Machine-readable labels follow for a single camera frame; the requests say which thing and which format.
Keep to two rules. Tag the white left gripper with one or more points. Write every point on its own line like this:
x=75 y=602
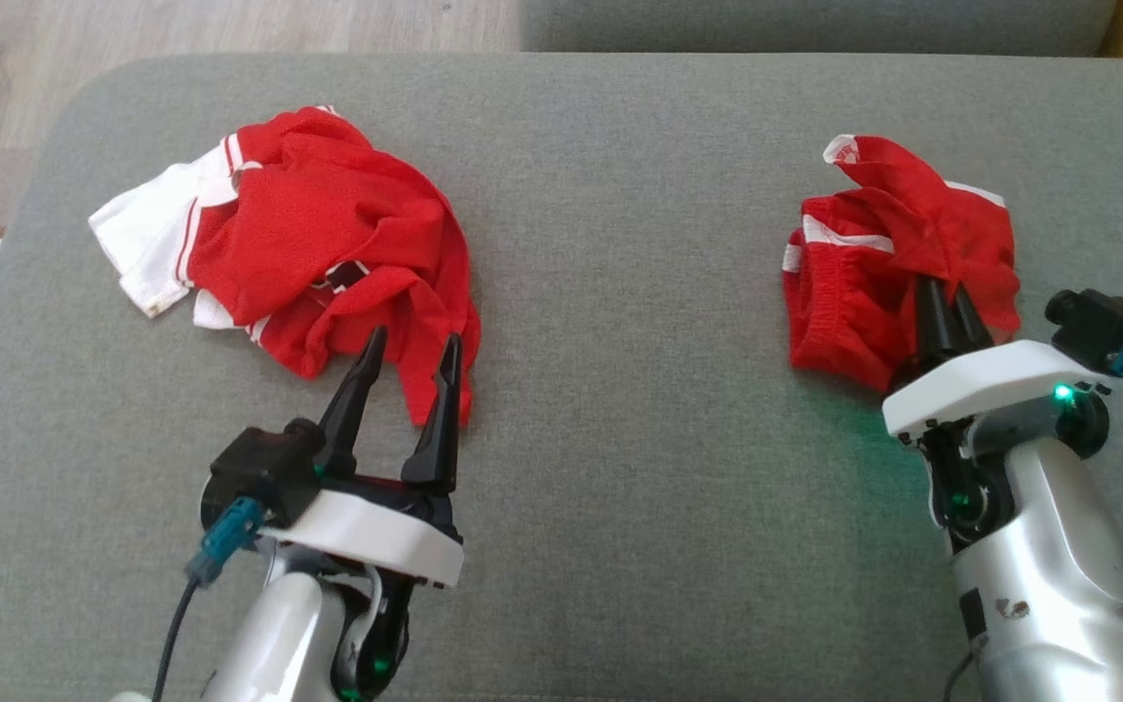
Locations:
x=371 y=531

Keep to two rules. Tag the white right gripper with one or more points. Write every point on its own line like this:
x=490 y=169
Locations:
x=981 y=385

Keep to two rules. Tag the red shorts with white trim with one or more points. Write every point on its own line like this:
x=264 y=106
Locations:
x=864 y=292

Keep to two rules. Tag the red and white jersey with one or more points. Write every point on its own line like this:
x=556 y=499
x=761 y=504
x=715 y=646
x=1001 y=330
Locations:
x=318 y=224

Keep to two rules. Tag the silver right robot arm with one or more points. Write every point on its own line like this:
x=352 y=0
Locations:
x=1059 y=585

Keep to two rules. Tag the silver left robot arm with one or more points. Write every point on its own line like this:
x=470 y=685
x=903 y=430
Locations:
x=284 y=643

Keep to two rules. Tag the grey sofa seat cushion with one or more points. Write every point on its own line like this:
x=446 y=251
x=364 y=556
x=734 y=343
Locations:
x=620 y=292

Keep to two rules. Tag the grey sofa back cushion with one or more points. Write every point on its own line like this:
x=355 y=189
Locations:
x=815 y=24

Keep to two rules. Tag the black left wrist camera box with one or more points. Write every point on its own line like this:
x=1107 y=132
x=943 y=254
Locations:
x=264 y=468

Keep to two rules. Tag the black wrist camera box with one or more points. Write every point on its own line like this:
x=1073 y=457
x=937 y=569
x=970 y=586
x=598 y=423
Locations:
x=1103 y=327
x=264 y=468

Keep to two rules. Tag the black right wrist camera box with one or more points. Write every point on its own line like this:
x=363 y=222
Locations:
x=1103 y=327

